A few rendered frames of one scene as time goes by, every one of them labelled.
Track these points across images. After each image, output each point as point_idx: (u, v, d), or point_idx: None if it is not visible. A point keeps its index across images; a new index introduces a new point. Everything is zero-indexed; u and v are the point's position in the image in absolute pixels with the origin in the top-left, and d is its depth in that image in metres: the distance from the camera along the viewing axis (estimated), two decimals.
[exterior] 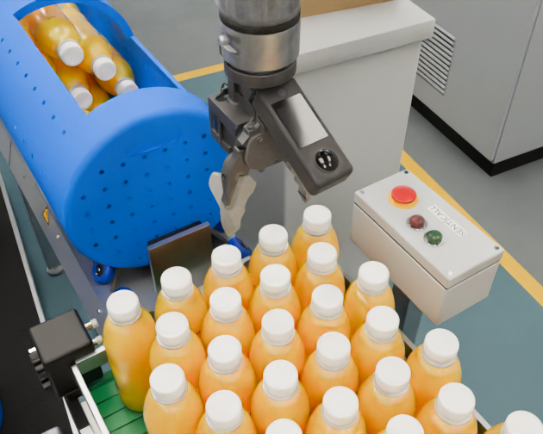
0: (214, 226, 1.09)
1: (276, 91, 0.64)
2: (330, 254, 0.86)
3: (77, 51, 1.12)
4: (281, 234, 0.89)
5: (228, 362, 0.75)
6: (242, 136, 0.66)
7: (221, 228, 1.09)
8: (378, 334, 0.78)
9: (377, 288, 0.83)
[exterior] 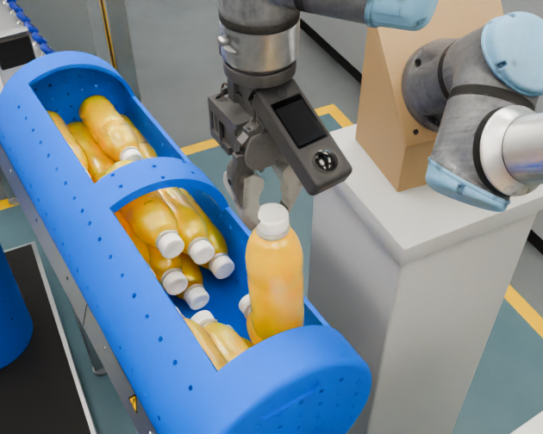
0: None
1: (275, 91, 0.64)
2: None
3: (177, 244, 1.02)
4: None
5: None
6: (242, 136, 0.66)
7: None
8: None
9: None
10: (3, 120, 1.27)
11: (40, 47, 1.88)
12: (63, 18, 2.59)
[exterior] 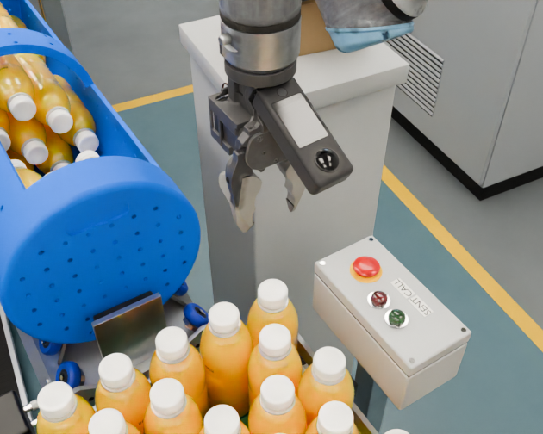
0: (175, 293, 1.03)
1: (276, 90, 0.64)
2: (283, 338, 0.80)
3: (28, 105, 1.05)
4: (233, 313, 0.83)
5: None
6: (242, 136, 0.66)
7: (182, 294, 1.04)
8: None
9: (332, 378, 0.77)
10: None
11: None
12: None
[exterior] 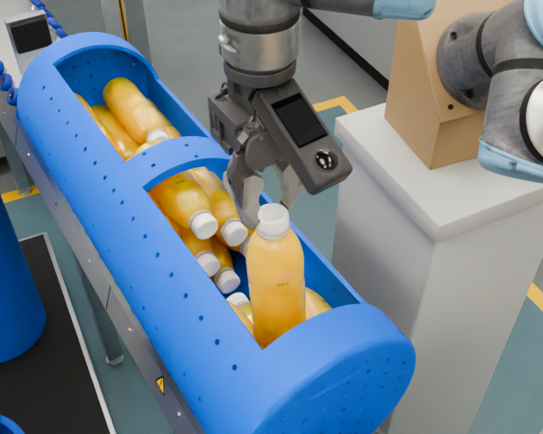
0: None
1: (276, 91, 0.64)
2: None
3: (212, 224, 1.00)
4: None
5: None
6: (242, 136, 0.66)
7: None
8: None
9: None
10: (27, 102, 1.24)
11: (55, 33, 1.86)
12: (74, 7, 2.57)
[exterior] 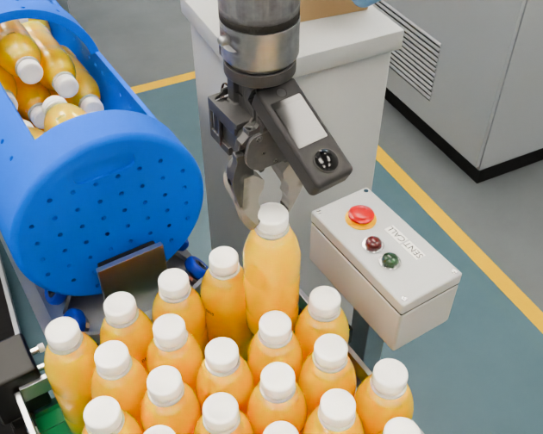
0: (180, 249, 1.07)
1: (276, 91, 0.64)
2: (281, 215, 0.76)
3: (35, 68, 1.08)
4: (232, 257, 0.86)
5: (167, 394, 0.72)
6: (242, 136, 0.66)
7: (185, 249, 1.08)
8: (326, 364, 0.75)
9: (327, 314, 0.81)
10: None
11: None
12: None
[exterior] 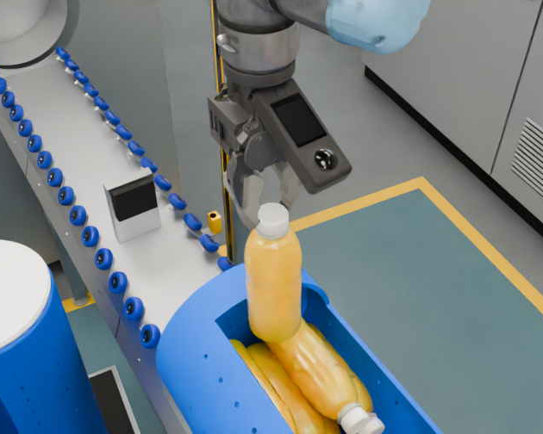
0: None
1: (275, 90, 0.64)
2: (281, 215, 0.76)
3: None
4: None
5: None
6: (241, 136, 0.66)
7: None
8: None
9: None
10: (177, 366, 0.93)
11: None
12: (141, 102, 2.27)
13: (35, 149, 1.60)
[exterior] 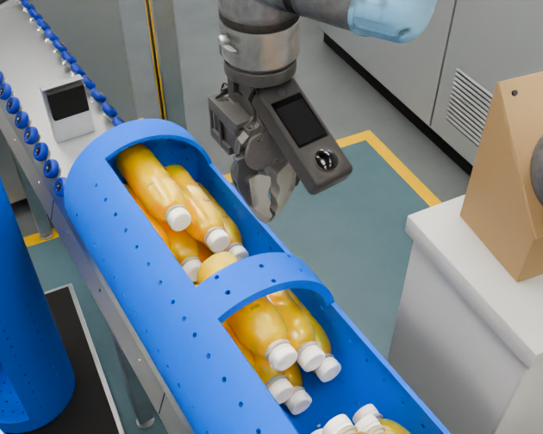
0: None
1: (276, 90, 0.64)
2: (185, 224, 1.12)
3: (291, 356, 0.91)
4: None
5: None
6: (242, 136, 0.66)
7: None
8: None
9: None
10: (77, 198, 1.16)
11: (89, 91, 1.78)
12: (98, 48, 2.49)
13: None
